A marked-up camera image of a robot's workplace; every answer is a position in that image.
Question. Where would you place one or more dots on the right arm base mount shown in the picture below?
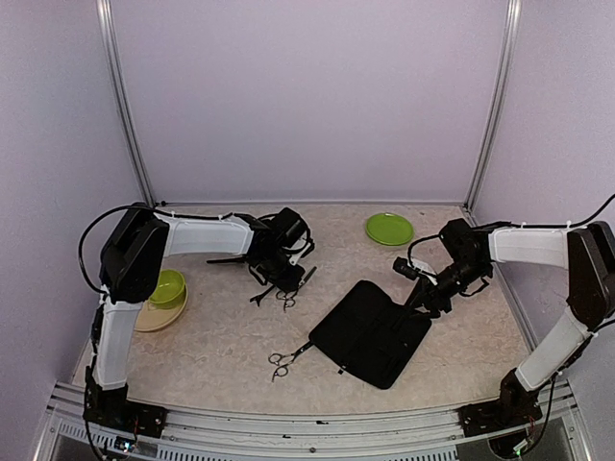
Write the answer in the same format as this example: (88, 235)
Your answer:
(492, 416)

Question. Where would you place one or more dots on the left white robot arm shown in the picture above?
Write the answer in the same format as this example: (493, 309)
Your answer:
(130, 261)

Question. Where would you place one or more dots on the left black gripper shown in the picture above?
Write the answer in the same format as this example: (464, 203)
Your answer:
(288, 283)

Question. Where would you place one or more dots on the silver scissors black blades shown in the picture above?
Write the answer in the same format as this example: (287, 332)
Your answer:
(288, 298)

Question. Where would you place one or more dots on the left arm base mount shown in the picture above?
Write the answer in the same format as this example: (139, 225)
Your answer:
(122, 415)

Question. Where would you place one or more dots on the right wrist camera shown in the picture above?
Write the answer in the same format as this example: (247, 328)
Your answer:
(412, 268)

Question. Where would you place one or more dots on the black hair clip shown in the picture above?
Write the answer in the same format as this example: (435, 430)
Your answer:
(257, 299)

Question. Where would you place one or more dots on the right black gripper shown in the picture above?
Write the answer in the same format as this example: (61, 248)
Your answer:
(430, 297)

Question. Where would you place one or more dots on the green plate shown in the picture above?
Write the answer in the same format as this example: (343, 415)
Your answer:
(389, 229)

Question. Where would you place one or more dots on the front aluminium rail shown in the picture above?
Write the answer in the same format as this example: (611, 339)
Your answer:
(202, 434)

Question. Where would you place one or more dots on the right aluminium frame post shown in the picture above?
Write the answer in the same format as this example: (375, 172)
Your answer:
(496, 107)

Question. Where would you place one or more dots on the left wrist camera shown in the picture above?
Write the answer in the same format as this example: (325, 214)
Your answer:
(301, 248)

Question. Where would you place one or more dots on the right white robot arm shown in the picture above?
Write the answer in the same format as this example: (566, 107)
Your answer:
(585, 250)

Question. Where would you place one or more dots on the silver scissors near pouch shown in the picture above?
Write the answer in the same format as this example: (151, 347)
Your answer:
(282, 361)

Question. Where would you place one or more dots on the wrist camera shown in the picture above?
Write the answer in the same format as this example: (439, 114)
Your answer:
(301, 248)
(412, 268)

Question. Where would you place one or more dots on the black tool pouch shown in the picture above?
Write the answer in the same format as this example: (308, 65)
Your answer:
(369, 336)

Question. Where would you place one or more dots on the beige plate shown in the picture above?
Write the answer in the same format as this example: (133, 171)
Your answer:
(154, 317)

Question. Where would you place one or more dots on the left aluminium frame post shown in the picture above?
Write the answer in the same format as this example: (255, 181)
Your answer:
(105, 18)

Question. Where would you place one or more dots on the aluminium frame post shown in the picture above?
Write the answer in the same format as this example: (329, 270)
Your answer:
(105, 18)
(496, 107)

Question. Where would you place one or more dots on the green bowl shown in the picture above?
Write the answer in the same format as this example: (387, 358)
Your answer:
(170, 289)

